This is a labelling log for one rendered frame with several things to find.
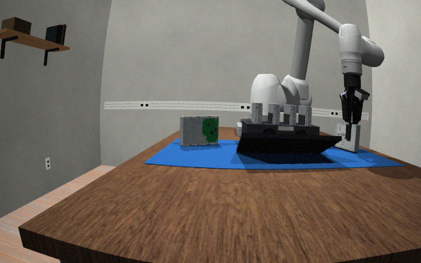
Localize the blue flat mat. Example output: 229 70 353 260
144 138 405 170

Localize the status display screen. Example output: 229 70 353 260
236 133 342 154

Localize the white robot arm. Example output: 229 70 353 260
250 0 384 121

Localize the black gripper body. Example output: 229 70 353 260
344 74 361 102

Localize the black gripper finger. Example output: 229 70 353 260
352 97 364 125
339 92 355 140

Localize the dark grey drive dock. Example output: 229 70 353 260
242 120 320 135

